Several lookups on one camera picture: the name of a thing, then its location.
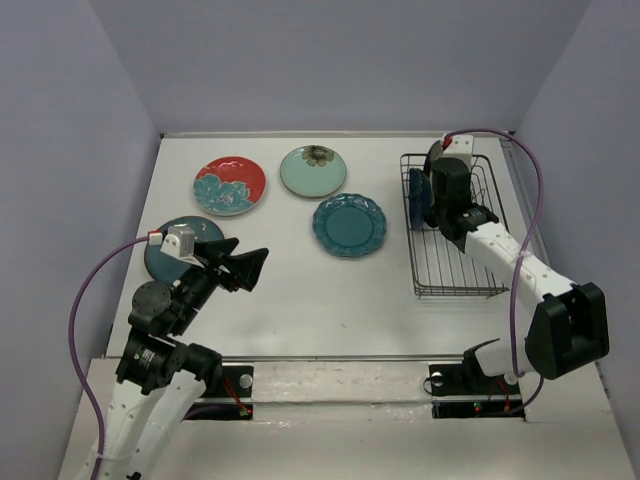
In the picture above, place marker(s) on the light green flower plate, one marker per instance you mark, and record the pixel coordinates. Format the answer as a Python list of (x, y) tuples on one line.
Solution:
[(313, 171)]

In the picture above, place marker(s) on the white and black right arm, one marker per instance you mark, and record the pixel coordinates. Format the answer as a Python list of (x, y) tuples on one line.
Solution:
[(556, 326)]

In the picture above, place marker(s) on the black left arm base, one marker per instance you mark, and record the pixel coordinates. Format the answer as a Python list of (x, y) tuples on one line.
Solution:
[(229, 400)]

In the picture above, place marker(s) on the black wire dish rack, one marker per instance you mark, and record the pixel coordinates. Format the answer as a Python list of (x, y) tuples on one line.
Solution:
[(438, 268)]

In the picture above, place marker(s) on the red plate with teal flower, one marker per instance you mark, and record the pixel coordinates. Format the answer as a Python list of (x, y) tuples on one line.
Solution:
[(229, 186)]

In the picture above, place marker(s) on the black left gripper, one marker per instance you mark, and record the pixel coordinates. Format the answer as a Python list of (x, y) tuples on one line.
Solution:
[(245, 266)]

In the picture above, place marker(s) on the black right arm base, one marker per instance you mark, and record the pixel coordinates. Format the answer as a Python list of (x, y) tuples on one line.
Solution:
[(463, 391)]

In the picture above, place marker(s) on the dark teal round plate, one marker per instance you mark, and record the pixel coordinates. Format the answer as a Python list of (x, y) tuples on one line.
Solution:
[(163, 262)]

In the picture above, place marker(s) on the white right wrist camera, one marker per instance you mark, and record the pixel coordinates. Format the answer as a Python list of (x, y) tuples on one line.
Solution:
[(459, 146)]

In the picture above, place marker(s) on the cream plate with purple rim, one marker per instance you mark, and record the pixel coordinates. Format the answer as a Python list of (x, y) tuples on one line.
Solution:
[(434, 153)]

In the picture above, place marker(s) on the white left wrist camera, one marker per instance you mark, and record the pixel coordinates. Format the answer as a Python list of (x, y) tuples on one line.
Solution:
[(177, 242)]

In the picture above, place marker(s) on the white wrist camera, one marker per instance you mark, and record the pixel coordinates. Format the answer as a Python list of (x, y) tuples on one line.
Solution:
[(177, 242), (459, 146)]

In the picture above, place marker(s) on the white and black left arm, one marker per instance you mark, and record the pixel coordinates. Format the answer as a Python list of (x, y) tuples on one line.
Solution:
[(158, 378)]

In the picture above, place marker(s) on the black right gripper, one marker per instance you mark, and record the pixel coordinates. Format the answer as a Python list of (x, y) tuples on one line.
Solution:
[(470, 182)]

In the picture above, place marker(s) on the teal scalloped embossed plate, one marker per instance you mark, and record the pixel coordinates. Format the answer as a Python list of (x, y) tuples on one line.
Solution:
[(349, 225)]

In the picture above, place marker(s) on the dark blue shell-shaped plate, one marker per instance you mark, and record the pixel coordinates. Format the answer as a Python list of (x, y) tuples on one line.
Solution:
[(419, 198)]

